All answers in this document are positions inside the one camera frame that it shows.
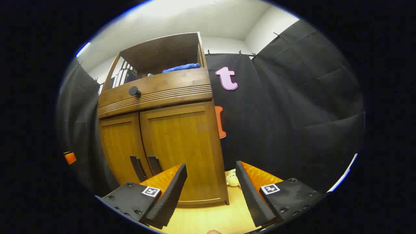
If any black backdrop cloth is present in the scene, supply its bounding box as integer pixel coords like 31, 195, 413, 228
57, 19, 365, 195

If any yellow green plush toy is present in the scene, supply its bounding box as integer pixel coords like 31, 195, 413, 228
226, 169, 241, 187

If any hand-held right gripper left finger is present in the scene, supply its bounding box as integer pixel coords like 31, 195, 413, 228
95, 163, 188, 230

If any blue folded towel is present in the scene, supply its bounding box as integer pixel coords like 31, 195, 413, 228
162, 63, 201, 74

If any wooden cabinet door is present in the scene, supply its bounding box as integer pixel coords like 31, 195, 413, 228
98, 112, 153, 186
139, 101, 228, 203

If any wooden drawer with black knob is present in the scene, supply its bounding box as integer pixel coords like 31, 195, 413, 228
97, 67, 213, 113

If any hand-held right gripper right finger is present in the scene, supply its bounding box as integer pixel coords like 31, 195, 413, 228
235, 161, 325, 228

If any ceiling light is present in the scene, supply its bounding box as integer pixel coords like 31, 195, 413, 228
76, 42, 91, 58

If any wooden double-door shoe cabinet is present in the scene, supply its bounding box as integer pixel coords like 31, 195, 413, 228
97, 32, 230, 208

